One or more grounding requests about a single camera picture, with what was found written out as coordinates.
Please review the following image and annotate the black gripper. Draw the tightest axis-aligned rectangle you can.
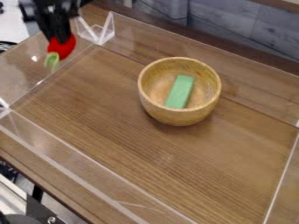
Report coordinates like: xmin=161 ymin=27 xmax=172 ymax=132
xmin=32 ymin=0 xmax=80 ymax=44

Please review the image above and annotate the red plush strawberry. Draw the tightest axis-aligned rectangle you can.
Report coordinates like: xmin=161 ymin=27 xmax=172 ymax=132
xmin=44 ymin=34 xmax=76 ymax=70

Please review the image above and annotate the wooden bowl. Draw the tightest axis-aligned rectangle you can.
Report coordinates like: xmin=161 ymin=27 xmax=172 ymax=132
xmin=137 ymin=57 xmax=222 ymax=126

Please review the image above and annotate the green rectangular block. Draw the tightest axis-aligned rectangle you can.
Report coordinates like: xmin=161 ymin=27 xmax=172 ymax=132
xmin=163 ymin=75 xmax=195 ymax=109

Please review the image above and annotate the grey post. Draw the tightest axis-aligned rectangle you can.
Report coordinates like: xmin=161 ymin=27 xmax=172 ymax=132
xmin=17 ymin=0 xmax=40 ymax=36

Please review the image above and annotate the clear acrylic corner bracket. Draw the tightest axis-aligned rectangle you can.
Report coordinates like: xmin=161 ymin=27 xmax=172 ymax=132
xmin=75 ymin=12 xmax=116 ymax=46

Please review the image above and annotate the clear acrylic tray wall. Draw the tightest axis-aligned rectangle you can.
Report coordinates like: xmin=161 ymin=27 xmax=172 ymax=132
xmin=0 ymin=13 xmax=299 ymax=224

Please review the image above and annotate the black metal table bracket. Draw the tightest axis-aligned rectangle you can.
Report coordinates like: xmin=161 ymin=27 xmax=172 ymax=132
xmin=25 ymin=195 xmax=67 ymax=224

